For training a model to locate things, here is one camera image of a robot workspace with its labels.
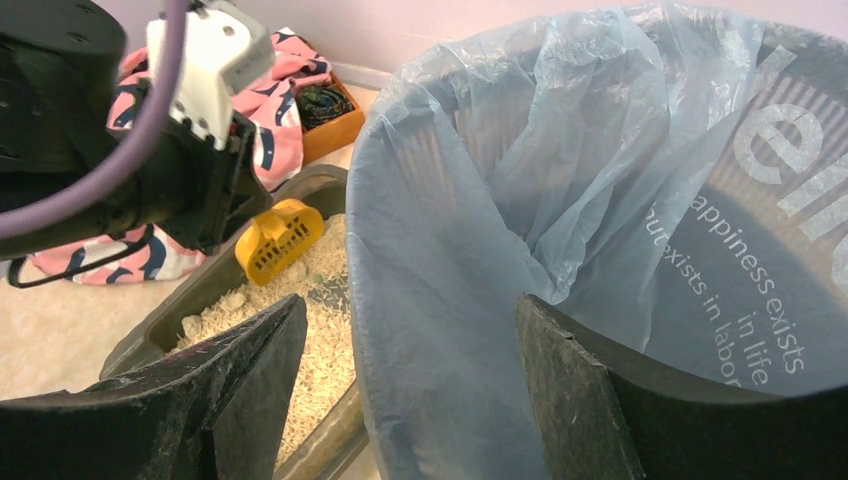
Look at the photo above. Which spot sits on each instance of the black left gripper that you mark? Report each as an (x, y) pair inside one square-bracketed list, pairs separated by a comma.
[(197, 194)]

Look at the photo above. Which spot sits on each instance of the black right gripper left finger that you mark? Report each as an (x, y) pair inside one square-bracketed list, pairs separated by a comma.
[(216, 410)]

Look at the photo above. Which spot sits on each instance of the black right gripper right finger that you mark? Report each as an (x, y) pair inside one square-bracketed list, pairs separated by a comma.
[(606, 411)]

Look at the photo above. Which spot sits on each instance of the dark translucent litter box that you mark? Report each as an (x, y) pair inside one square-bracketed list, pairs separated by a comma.
[(325, 426)]

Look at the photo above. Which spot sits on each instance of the yellow litter scoop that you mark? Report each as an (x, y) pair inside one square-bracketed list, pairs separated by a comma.
[(275, 239)]

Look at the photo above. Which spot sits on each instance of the grey ribbed trash bin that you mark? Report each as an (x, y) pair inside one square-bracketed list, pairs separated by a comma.
[(790, 145)]

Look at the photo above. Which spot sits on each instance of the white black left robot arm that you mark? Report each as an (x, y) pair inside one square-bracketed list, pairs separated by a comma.
[(60, 160)]

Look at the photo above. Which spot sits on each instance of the beige cat litter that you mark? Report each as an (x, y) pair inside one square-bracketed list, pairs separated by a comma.
[(326, 368)]

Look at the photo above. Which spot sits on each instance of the orange box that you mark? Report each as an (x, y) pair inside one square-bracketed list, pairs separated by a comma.
[(331, 118)]

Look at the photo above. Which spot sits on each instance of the pink patterned cloth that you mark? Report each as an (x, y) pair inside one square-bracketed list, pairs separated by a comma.
[(270, 103)]

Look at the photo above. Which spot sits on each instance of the light blue bin liner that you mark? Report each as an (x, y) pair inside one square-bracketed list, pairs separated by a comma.
[(568, 158)]

